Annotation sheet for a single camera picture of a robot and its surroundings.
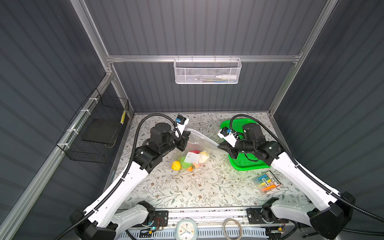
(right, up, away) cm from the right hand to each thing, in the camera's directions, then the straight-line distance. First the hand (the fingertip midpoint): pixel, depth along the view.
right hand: (222, 145), depth 74 cm
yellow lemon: (-24, -12, +8) cm, 28 cm away
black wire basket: (-64, +8, +1) cm, 65 cm away
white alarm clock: (-18, -39, -5) cm, 43 cm away
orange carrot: (-16, -14, +10) cm, 24 cm away
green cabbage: (-19, -11, +6) cm, 23 cm away
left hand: (-17, +7, -4) cm, 19 cm away
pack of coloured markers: (+27, -22, +10) cm, 36 cm away
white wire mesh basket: (-3, +57, +50) cm, 76 cm away
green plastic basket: (+16, -13, +20) cm, 29 cm away
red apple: (-13, -4, +3) cm, 14 cm away
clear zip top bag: (-11, -5, +10) cm, 16 cm away
